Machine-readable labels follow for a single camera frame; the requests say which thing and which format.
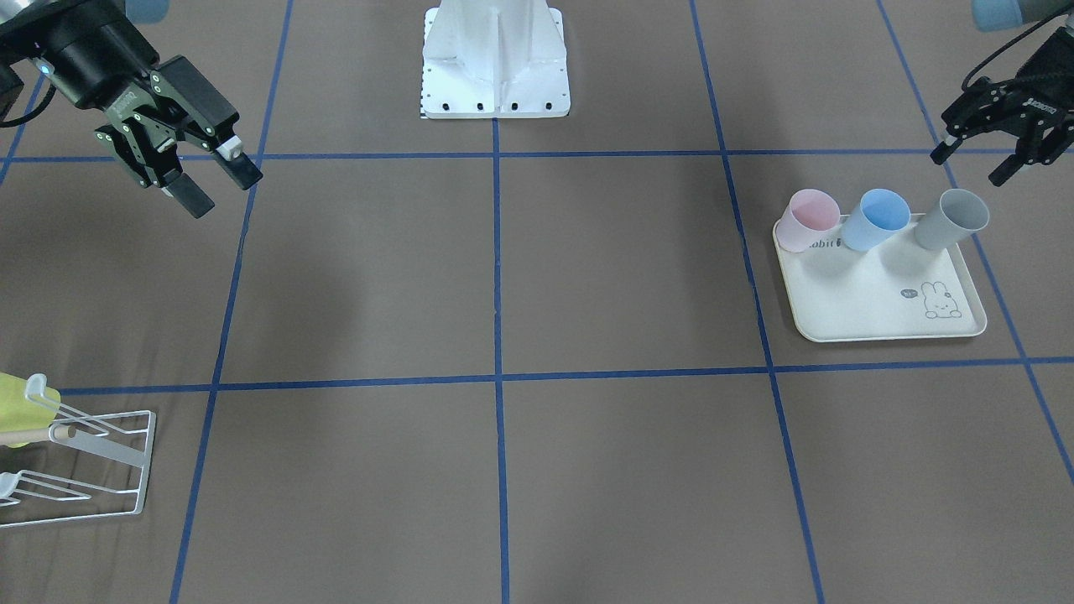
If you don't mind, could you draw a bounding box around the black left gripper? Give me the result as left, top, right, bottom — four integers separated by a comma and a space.
930, 24, 1073, 187

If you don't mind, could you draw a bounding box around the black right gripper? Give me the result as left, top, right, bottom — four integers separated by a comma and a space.
3, 1, 263, 219

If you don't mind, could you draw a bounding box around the grey plastic cup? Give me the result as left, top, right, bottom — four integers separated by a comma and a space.
912, 188, 991, 251

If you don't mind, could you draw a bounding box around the blue plastic cup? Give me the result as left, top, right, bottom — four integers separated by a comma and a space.
841, 188, 910, 251

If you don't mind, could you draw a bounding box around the yellow plastic cup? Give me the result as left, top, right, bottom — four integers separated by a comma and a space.
1, 373, 61, 448

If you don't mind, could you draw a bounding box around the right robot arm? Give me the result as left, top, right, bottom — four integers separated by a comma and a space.
1, 1, 262, 218

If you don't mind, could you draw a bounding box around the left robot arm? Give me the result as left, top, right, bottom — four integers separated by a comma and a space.
930, 1, 1073, 187

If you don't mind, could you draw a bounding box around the pink plastic cup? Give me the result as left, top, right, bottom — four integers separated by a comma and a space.
774, 189, 842, 253

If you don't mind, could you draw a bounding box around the cream serving tray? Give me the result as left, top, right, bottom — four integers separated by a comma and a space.
774, 214, 988, 343

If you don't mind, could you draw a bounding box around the black camera cable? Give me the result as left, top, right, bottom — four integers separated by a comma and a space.
960, 25, 1058, 94

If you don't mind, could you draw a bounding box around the white wire cup rack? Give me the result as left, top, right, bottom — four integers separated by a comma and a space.
1, 397, 158, 530

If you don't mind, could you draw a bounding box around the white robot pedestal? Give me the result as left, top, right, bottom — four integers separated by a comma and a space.
420, 1, 571, 120

